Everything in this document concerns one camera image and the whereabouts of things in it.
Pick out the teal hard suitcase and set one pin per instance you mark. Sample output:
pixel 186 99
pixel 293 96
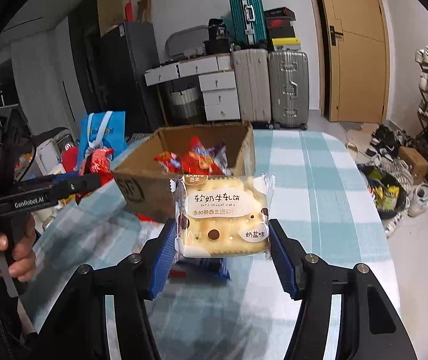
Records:
pixel 248 21

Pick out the wooden door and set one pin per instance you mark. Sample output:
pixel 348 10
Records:
pixel 356 60

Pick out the person's left hand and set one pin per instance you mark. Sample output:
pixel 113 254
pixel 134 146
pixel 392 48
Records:
pixel 24 266

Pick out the red Oreo snack pack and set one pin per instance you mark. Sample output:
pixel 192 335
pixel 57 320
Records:
pixel 170 162

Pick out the black refrigerator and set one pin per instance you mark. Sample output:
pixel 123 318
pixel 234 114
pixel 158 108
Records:
pixel 128 51

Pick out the silver aluminium suitcase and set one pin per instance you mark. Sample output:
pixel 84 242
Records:
pixel 289 88

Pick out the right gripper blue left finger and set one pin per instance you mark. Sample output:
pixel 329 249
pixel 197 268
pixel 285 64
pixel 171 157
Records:
pixel 161 253

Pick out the black trash bin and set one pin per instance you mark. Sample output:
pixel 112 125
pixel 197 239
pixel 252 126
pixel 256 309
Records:
pixel 390 198

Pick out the SF cardboard box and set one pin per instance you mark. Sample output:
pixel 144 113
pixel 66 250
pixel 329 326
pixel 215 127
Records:
pixel 144 176

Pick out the stack of shoe boxes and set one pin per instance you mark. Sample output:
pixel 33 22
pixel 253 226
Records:
pixel 280 29

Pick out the red small snack pack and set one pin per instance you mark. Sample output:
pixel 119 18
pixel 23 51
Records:
pixel 97 167

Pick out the white drawer desk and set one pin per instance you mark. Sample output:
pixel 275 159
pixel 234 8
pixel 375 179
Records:
pixel 213 76

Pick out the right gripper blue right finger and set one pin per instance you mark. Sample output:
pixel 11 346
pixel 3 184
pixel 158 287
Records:
pixel 288 264

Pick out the woven laundry basket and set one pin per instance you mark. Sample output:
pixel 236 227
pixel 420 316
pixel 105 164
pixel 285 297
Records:
pixel 185 104

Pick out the red chip bag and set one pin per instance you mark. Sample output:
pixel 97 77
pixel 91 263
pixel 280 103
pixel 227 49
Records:
pixel 200 160

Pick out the plaid blue tablecloth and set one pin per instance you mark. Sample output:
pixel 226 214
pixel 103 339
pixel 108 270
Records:
pixel 320 199

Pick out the beige hard suitcase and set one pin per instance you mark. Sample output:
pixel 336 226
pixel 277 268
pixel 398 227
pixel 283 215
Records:
pixel 252 80

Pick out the small cardboard box on floor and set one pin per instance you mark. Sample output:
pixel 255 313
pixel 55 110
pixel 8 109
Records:
pixel 417 164

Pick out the cream nougat cracker pack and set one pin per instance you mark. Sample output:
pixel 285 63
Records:
pixel 223 216

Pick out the blue Doraemon tote bag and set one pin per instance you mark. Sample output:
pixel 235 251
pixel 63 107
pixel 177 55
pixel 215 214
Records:
pixel 102 130

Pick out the blue Oreo snack pack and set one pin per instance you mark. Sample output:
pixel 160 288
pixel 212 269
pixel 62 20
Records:
pixel 210 267

